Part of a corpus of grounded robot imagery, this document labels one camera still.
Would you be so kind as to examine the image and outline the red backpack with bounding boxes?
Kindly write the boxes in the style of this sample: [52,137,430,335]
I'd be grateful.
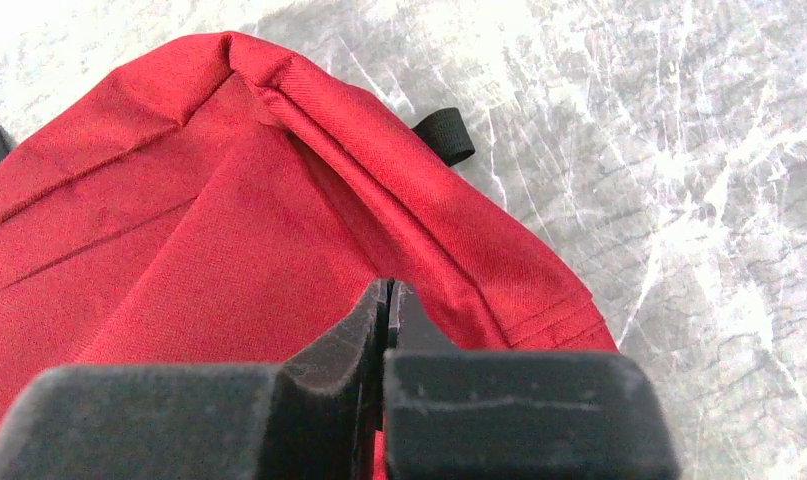
[0,32,617,425]

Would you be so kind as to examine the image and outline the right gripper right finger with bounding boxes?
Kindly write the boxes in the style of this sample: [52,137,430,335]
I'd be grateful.
[383,282,682,479]

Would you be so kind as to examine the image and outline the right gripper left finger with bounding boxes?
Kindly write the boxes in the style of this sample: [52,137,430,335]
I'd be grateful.
[0,280,389,479]

